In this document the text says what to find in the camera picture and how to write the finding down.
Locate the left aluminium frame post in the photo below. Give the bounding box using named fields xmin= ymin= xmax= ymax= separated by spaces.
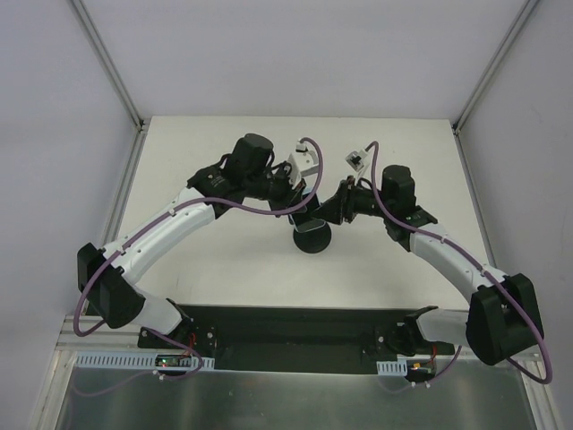
xmin=69 ymin=0 xmax=151 ymax=132

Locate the aluminium rail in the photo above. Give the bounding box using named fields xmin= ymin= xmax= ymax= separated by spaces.
xmin=511 ymin=345 xmax=542 ymax=361
xmin=56 ymin=315 xmax=140 ymax=350

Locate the black phone stand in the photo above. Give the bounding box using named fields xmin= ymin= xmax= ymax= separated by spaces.
xmin=293 ymin=224 xmax=332 ymax=254

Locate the white cable duct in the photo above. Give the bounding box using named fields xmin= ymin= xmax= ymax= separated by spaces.
xmin=75 ymin=351 xmax=215 ymax=372
xmin=376 ymin=358 xmax=408 ymax=377

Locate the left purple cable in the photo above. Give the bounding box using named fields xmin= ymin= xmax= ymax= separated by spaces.
xmin=73 ymin=136 xmax=326 ymax=395

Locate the left white cable duct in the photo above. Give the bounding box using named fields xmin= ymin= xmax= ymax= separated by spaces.
xmin=75 ymin=351 xmax=215 ymax=372

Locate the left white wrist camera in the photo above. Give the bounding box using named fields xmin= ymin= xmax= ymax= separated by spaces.
xmin=286 ymin=142 xmax=321 ymax=185

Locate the aluminium rail right side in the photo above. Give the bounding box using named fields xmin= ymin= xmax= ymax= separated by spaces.
xmin=511 ymin=345 xmax=542 ymax=361

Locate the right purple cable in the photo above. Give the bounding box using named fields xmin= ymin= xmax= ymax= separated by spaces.
xmin=362 ymin=141 xmax=554 ymax=390

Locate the right white cable duct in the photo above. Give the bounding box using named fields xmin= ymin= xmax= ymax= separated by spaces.
xmin=376 ymin=358 xmax=408 ymax=377

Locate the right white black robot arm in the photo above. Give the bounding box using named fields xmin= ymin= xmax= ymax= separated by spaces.
xmin=312 ymin=165 xmax=546 ymax=366

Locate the right aluminium frame post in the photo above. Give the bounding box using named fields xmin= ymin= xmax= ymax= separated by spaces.
xmin=450 ymin=0 xmax=543 ymax=134

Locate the blue case black phone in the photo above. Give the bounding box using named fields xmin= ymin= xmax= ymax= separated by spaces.
xmin=288 ymin=195 xmax=326 ymax=234

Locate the aluminium frame post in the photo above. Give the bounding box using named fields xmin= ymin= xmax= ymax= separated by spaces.
xmin=450 ymin=0 xmax=543 ymax=134
xmin=69 ymin=0 xmax=151 ymax=132

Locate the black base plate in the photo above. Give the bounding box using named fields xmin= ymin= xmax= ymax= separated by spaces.
xmin=136 ymin=304 xmax=466 ymax=373

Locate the purple cable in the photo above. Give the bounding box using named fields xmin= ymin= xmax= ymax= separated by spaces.
xmin=362 ymin=141 xmax=554 ymax=390
xmin=73 ymin=136 xmax=326 ymax=395

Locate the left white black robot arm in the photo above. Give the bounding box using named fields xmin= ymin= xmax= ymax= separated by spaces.
xmin=77 ymin=133 xmax=324 ymax=348

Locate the aluminium rail left side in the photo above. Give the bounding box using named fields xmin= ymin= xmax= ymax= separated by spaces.
xmin=56 ymin=315 xmax=140 ymax=350

